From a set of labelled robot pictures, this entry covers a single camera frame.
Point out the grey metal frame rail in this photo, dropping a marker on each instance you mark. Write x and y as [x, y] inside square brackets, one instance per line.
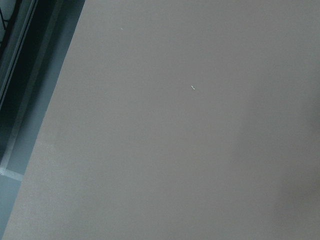
[32, 80]

